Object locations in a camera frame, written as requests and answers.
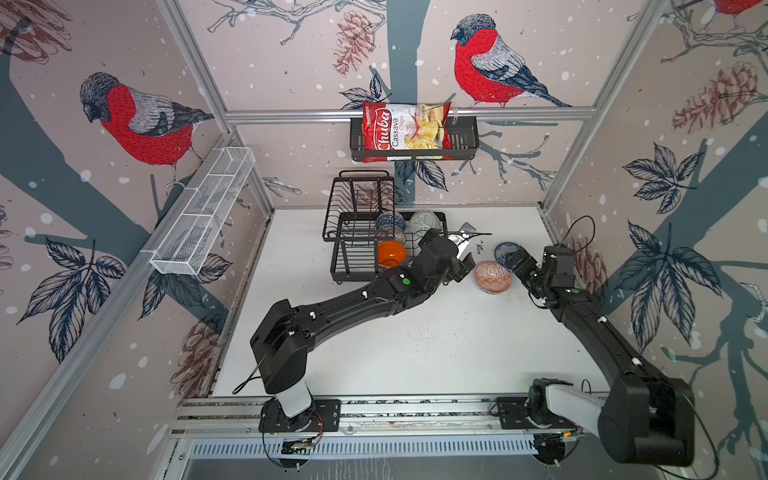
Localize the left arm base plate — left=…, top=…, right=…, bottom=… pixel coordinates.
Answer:
left=258, top=399, right=341, bottom=434

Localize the white maroon patterned bowl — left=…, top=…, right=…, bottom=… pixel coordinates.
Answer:
left=378, top=227, right=406, bottom=245

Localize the red cassava chips bag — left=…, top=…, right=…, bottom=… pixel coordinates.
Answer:
left=362, top=102, right=451, bottom=152

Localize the black wall shelf basket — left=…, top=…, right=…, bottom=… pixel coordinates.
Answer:
left=349, top=116, right=480, bottom=163

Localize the white wire wall basket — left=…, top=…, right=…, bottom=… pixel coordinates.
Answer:
left=150, top=147, right=255, bottom=276

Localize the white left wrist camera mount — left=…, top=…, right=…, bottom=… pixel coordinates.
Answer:
left=448, top=222, right=477, bottom=260

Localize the dark blue patterned bowl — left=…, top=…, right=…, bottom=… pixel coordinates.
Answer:
left=375, top=211, right=406, bottom=231

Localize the black wire dish rack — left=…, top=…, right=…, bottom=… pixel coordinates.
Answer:
left=322, top=169, right=447, bottom=284

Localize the orange plastic bowl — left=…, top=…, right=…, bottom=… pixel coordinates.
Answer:
left=377, top=240, right=407, bottom=268

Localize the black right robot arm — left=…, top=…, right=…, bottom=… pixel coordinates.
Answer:
left=496, top=245, right=695, bottom=467

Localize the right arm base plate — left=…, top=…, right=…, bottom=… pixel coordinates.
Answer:
left=488, top=396, right=580, bottom=431

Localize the red and blue patterned bowl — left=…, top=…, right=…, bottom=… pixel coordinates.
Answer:
left=474, top=261, right=512, bottom=295

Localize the grey green patterned bowl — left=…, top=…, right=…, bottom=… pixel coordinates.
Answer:
left=407, top=210, right=442, bottom=242

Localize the aluminium mounting rail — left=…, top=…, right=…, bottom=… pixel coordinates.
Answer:
left=169, top=393, right=596, bottom=439

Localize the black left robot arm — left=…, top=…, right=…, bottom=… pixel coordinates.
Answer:
left=249, top=229, right=478, bottom=419

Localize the blue floral ceramic bowl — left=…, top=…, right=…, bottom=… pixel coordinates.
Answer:
left=494, top=241, right=522, bottom=268

